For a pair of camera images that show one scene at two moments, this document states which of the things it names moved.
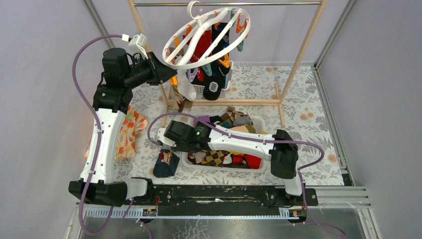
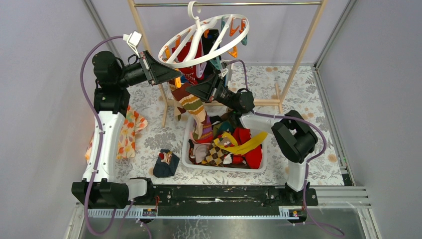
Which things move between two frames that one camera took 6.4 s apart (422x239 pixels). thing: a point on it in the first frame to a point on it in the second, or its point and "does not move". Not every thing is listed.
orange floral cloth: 133,122 does not move
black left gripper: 153,69 does not move
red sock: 203,45 to 189,72
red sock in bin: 252,162 does not move
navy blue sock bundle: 165,164 does not move
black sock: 213,86 to 208,44
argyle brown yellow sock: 215,157 does not move
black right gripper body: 181,147 to 224,96
